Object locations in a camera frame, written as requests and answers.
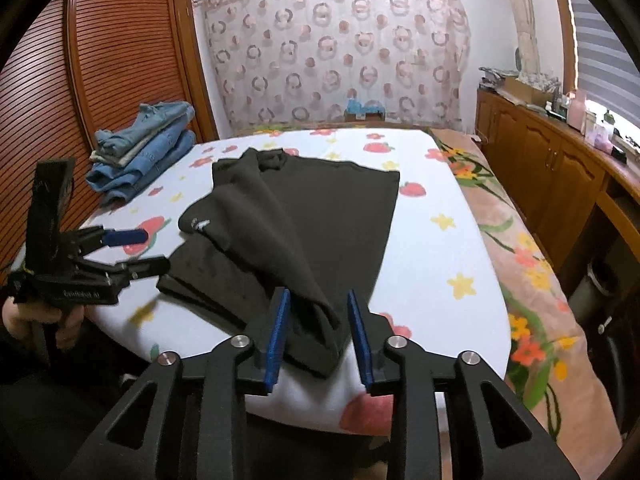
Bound black shorts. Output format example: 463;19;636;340
157;148;400;379

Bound person left hand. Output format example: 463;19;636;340
2;297;85;349

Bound blue denim folded jeans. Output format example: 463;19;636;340
86;128;195;206

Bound beige folded garment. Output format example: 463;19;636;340
89;136;152;168

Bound floral blanket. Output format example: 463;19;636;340
227;128;622;479

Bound teal folded pants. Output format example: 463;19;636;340
94;101;194;159

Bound wooden louvered wardrobe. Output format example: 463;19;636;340
1;0;218;269

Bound circle pattern lace curtain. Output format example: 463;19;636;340
201;0;471;130

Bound wooden sideboard cabinet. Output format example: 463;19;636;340
475;89;639;289

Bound pink bottle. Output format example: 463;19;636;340
566;89;586;133

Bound cardboard box on cabinet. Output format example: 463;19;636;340
502;76;554;107

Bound zebra window blind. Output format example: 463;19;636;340
570;0;639;125

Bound beige side curtain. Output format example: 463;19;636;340
510;0;540;74

